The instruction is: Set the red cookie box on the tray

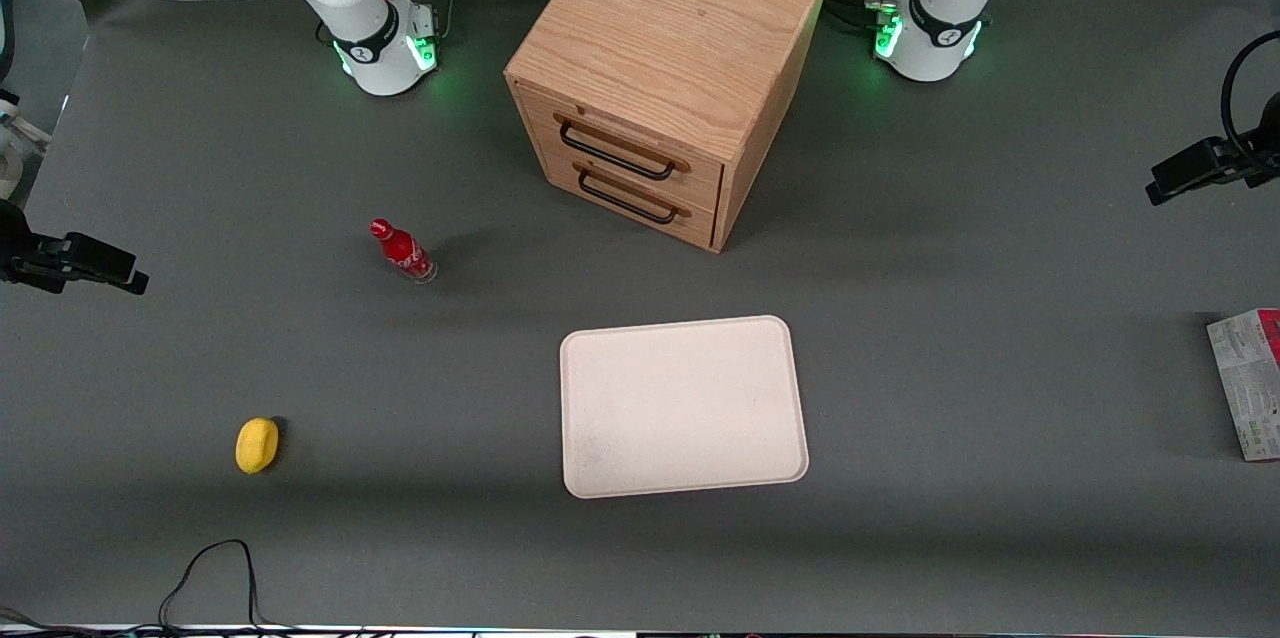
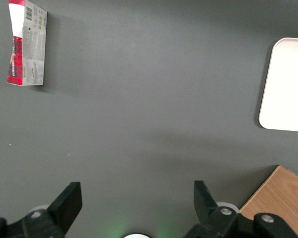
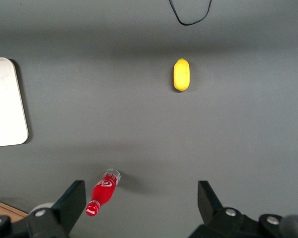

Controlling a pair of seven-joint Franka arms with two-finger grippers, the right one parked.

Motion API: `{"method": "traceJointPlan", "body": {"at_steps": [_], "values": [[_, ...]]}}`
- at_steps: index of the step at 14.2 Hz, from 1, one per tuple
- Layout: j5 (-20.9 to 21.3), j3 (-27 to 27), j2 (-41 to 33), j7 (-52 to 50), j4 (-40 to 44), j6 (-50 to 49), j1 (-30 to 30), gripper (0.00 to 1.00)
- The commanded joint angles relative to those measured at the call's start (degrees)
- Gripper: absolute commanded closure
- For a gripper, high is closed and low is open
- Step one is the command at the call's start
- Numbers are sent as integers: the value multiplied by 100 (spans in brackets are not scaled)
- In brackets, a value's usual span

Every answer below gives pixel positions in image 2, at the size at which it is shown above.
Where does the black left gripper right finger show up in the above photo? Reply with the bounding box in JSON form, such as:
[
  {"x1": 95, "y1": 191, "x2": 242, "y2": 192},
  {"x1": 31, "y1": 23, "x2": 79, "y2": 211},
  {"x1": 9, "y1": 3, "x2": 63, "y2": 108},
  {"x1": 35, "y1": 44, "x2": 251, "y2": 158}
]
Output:
[{"x1": 183, "y1": 180, "x2": 239, "y2": 238}]

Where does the red cookie box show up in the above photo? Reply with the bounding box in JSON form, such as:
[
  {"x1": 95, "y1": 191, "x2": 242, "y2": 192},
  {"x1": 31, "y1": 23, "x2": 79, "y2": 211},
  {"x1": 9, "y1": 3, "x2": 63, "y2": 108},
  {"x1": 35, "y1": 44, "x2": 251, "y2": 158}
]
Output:
[{"x1": 6, "y1": 0, "x2": 48, "y2": 87}]

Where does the wooden drawer cabinet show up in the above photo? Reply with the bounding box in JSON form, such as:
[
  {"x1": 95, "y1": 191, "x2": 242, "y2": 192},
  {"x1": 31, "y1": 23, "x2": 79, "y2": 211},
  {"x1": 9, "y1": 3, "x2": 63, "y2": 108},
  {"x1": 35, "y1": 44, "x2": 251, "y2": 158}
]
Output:
[{"x1": 239, "y1": 165, "x2": 298, "y2": 238}]

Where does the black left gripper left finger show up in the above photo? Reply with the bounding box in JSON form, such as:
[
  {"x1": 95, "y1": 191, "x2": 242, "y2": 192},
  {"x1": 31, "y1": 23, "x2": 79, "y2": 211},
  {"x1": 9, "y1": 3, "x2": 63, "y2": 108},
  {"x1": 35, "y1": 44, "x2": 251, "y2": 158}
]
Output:
[{"x1": 21, "y1": 182, "x2": 83, "y2": 238}]

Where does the white rectangular tray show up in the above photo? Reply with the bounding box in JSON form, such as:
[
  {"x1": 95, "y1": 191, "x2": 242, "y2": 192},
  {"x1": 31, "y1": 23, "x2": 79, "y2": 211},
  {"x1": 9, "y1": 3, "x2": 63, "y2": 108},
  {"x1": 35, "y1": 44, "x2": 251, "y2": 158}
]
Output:
[{"x1": 258, "y1": 37, "x2": 298, "y2": 133}]

